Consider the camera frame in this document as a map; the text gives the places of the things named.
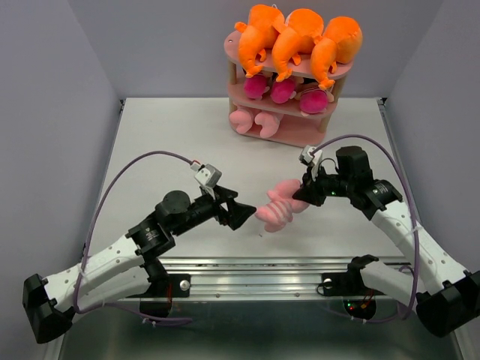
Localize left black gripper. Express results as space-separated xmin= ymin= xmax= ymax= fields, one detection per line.
xmin=173 ymin=184 xmax=257 ymax=236

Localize pink striped plush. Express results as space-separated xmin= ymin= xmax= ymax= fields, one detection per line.
xmin=254 ymin=111 xmax=284 ymax=139
xmin=229 ymin=106 xmax=258 ymax=134

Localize pink three-tier shelf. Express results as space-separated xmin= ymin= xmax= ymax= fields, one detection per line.
xmin=223 ymin=31 xmax=353 ymax=147

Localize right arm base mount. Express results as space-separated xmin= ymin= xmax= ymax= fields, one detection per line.
xmin=317 ymin=256 xmax=387 ymax=322

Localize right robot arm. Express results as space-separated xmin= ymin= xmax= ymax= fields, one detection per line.
xmin=293 ymin=145 xmax=479 ymax=338

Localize pink plush with face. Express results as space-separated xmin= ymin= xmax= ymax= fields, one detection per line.
xmin=255 ymin=179 xmax=309 ymax=233

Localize orange shark plush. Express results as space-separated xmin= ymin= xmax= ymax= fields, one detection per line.
xmin=271 ymin=8 xmax=324 ymax=83
xmin=235 ymin=4 xmax=284 ymax=78

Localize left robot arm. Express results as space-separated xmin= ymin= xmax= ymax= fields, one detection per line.
xmin=22 ymin=186 xmax=257 ymax=344

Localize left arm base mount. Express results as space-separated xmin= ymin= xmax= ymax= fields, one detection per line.
xmin=126 ymin=259 xmax=193 ymax=327

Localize plain orange plush toy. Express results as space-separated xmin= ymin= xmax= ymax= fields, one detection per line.
xmin=310 ymin=16 xmax=363 ymax=90

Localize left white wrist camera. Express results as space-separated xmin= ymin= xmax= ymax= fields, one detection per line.
xmin=190 ymin=161 xmax=222 ymax=196

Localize boy doll pink pants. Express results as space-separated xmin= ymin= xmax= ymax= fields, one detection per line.
xmin=243 ymin=73 xmax=270 ymax=100
xmin=295 ymin=83 xmax=335 ymax=116
xmin=270 ymin=76 xmax=304 ymax=104

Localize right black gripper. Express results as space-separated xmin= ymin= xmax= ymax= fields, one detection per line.
xmin=292 ymin=162 xmax=354 ymax=206

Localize aluminium rail frame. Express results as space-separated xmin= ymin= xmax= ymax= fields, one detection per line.
xmin=46 ymin=98 xmax=472 ymax=359

